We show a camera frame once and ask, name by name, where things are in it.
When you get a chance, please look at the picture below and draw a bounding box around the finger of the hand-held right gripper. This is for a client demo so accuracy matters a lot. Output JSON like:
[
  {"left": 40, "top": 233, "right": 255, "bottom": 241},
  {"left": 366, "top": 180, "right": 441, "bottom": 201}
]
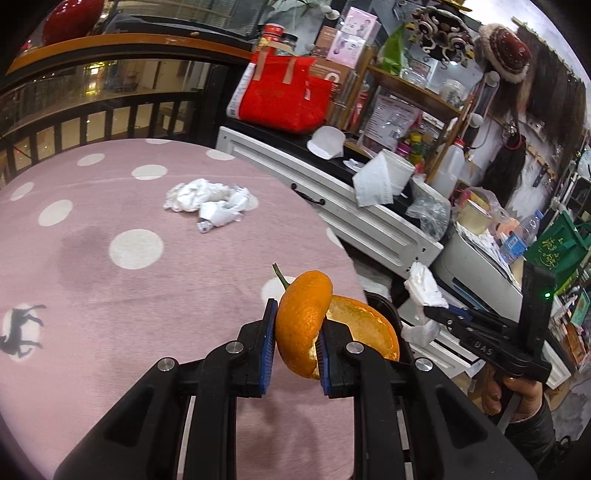
[
  {"left": 445, "top": 305, "right": 483, "bottom": 326},
  {"left": 424, "top": 307, "right": 467, "bottom": 344}
]

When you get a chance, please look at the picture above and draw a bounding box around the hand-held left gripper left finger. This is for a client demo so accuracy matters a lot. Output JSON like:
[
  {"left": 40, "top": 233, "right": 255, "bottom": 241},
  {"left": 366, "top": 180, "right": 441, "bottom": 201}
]
[{"left": 53, "top": 298, "right": 279, "bottom": 480}]

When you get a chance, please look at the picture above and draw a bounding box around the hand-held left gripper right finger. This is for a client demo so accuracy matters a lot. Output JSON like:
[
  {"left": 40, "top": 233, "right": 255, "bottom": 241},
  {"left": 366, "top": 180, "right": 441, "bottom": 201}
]
[{"left": 318, "top": 320, "right": 539, "bottom": 480}]

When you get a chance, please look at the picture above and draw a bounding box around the white tissue wad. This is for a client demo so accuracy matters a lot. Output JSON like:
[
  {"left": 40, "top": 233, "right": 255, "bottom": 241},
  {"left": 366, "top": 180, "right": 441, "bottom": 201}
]
[{"left": 401, "top": 261, "right": 450, "bottom": 347}]

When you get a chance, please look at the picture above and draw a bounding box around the orange peel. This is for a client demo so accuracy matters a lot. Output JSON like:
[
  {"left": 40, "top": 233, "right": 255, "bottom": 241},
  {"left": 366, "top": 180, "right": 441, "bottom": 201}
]
[{"left": 272, "top": 263, "right": 400, "bottom": 380}]

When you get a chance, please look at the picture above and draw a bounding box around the person's right forearm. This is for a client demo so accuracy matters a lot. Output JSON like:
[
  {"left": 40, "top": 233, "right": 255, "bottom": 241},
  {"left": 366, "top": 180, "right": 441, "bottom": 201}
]
[{"left": 503, "top": 397, "right": 561, "bottom": 469}]

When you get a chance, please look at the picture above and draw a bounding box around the person's right hand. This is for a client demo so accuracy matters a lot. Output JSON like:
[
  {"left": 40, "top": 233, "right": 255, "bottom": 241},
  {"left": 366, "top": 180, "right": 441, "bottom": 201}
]
[{"left": 482, "top": 368, "right": 544, "bottom": 423}]

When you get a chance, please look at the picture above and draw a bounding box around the white printer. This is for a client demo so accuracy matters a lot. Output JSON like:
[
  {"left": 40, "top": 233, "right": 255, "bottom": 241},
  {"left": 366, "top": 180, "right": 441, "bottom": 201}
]
[{"left": 434, "top": 224, "right": 527, "bottom": 319}]

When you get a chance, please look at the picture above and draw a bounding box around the clear plastic water bottle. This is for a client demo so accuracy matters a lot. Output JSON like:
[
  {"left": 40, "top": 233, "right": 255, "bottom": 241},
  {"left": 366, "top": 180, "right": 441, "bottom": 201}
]
[{"left": 501, "top": 210, "right": 544, "bottom": 266}]

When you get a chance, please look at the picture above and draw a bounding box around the green shopping bag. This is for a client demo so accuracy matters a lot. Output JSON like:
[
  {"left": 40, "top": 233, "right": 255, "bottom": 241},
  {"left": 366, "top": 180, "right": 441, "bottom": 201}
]
[{"left": 524, "top": 216, "right": 591, "bottom": 296}]

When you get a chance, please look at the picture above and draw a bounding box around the clear plastic bag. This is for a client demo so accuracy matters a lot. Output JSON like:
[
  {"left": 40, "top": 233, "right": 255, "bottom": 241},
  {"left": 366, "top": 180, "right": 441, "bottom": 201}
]
[{"left": 406, "top": 182, "right": 452, "bottom": 241}]

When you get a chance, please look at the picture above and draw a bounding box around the crumpled white wrapper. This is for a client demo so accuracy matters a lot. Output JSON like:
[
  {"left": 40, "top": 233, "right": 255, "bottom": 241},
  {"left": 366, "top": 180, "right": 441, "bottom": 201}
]
[{"left": 196, "top": 185, "right": 252, "bottom": 234}]

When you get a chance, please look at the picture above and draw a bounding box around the white plastic jug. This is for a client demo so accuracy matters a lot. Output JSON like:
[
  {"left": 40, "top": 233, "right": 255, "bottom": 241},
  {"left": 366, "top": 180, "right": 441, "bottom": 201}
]
[{"left": 431, "top": 137, "right": 466, "bottom": 199}]

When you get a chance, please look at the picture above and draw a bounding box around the folded white napkin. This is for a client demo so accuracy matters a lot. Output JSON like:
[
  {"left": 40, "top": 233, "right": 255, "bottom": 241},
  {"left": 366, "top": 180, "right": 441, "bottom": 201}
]
[{"left": 353, "top": 150, "right": 394, "bottom": 208}]

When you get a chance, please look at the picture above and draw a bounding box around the crumpled white tissue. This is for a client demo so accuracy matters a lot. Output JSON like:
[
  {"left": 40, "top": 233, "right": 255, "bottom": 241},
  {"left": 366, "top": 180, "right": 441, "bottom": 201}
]
[{"left": 163, "top": 181, "right": 232, "bottom": 213}]

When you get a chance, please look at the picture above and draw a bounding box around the white paper bowl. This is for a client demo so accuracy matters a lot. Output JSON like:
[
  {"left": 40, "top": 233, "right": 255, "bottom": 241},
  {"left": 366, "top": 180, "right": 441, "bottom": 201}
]
[{"left": 307, "top": 126, "right": 345, "bottom": 160}]

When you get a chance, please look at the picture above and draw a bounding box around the dark hanging hairpiece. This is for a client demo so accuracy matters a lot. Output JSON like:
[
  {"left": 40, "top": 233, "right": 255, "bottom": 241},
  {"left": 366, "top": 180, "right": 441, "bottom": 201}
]
[{"left": 489, "top": 44, "right": 589, "bottom": 185}]

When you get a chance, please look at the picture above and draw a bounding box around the wooden shelf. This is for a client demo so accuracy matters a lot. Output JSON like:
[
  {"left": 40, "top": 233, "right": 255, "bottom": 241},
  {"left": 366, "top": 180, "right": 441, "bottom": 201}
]
[{"left": 332, "top": 65, "right": 478, "bottom": 185}]

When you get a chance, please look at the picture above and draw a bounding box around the red insulated bag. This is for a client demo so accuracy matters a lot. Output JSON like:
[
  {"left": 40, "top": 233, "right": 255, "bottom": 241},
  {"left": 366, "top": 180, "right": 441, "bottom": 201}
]
[{"left": 238, "top": 46, "right": 335, "bottom": 134}]

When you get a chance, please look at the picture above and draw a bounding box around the red fur-trimmed hat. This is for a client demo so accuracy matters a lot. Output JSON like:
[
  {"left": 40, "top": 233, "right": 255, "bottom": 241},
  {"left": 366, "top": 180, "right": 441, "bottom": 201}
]
[{"left": 475, "top": 23, "right": 533, "bottom": 85}]

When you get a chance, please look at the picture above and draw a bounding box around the green packet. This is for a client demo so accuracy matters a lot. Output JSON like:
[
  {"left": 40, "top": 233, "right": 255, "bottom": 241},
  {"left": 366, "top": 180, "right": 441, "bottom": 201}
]
[{"left": 378, "top": 25, "right": 407, "bottom": 75}]

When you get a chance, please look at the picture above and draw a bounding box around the ornate dark headpiece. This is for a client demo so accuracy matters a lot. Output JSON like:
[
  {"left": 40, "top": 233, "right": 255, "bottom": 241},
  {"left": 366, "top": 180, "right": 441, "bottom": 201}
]
[{"left": 411, "top": 6, "right": 476, "bottom": 63}]

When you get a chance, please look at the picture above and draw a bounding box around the pink printed box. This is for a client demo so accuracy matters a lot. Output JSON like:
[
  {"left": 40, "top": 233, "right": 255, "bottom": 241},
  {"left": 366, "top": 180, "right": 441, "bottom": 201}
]
[
  {"left": 344, "top": 7, "right": 382, "bottom": 42},
  {"left": 330, "top": 30, "right": 365, "bottom": 65}
]

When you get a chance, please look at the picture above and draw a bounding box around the red tin can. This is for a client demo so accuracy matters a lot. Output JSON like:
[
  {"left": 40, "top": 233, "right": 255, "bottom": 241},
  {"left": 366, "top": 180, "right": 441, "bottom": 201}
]
[{"left": 257, "top": 23, "right": 284, "bottom": 51}]

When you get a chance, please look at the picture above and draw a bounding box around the dark wooden railing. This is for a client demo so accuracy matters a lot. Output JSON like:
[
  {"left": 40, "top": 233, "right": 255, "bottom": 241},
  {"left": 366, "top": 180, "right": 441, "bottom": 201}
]
[{"left": 0, "top": 32, "right": 254, "bottom": 185}]

